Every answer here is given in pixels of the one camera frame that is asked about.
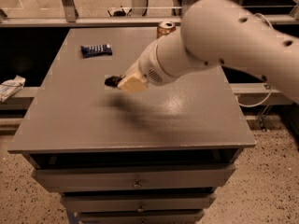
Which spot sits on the grey drawer cabinet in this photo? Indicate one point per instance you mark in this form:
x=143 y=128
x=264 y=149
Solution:
x=75 y=121

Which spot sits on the grey drawer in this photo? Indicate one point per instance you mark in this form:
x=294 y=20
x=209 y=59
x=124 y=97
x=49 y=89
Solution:
x=134 y=178
x=138 y=203
x=147 y=217

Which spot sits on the black rxbar chocolate wrapper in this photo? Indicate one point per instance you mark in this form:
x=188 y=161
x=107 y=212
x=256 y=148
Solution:
x=113 y=81

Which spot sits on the white packet on ledge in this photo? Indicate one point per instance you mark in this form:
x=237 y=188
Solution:
x=10 y=87

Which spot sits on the bottom grey drawer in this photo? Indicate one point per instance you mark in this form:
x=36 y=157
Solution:
x=147 y=217

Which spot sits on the top grey drawer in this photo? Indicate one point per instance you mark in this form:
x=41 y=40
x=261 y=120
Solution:
x=134 y=178

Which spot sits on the foam-covered gripper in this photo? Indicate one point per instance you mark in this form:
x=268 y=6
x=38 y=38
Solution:
x=149 y=64

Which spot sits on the blue striped snack bar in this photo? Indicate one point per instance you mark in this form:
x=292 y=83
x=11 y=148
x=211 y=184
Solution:
x=97 y=50

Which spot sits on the metal window rail frame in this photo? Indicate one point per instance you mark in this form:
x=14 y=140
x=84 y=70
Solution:
x=95 y=13

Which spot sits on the middle grey drawer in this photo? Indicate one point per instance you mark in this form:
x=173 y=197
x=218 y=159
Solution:
x=138 y=203

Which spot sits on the orange soda can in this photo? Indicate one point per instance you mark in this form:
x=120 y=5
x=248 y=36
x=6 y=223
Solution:
x=165 y=28

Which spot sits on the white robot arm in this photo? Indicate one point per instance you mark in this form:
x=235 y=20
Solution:
x=219 y=32

